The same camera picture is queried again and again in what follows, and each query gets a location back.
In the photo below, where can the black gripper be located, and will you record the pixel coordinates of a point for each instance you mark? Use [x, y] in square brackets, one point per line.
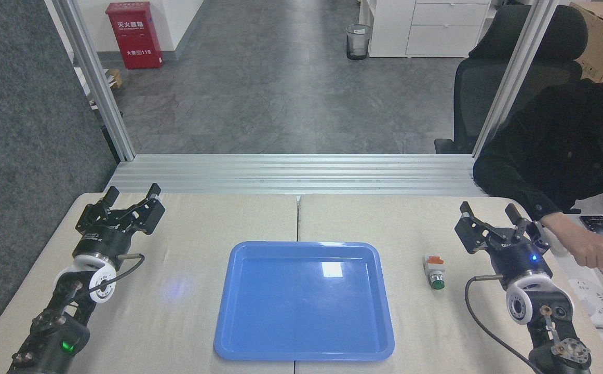
[522, 259]
[101, 243]

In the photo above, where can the green push button switch part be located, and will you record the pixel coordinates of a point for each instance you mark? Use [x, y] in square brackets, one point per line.
[434, 270]

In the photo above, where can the blue plastic tray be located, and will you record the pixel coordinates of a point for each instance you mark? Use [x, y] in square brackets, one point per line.
[304, 306]

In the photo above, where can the person's hand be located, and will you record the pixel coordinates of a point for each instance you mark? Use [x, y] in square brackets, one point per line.
[592, 252]

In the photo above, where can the person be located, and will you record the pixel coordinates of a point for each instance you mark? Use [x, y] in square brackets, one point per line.
[550, 150]

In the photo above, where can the dark grey partition panel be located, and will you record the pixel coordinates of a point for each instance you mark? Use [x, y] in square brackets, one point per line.
[21, 156]

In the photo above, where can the white power strip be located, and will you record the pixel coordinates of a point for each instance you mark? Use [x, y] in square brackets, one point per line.
[594, 301]

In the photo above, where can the small cardboard box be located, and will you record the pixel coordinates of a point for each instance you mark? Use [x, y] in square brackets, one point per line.
[115, 78]

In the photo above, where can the black office chair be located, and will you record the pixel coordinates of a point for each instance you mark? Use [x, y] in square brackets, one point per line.
[480, 88]

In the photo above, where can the red fire extinguisher box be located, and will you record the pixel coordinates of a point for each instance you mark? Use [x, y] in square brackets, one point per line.
[135, 34]

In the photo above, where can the white drawer cabinet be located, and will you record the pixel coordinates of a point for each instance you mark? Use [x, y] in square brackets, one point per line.
[426, 28]

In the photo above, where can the silver aluminium post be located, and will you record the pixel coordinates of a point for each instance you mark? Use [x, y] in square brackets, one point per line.
[98, 83]
[514, 78]

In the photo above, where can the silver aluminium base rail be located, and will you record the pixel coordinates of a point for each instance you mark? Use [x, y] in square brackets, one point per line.
[291, 174]

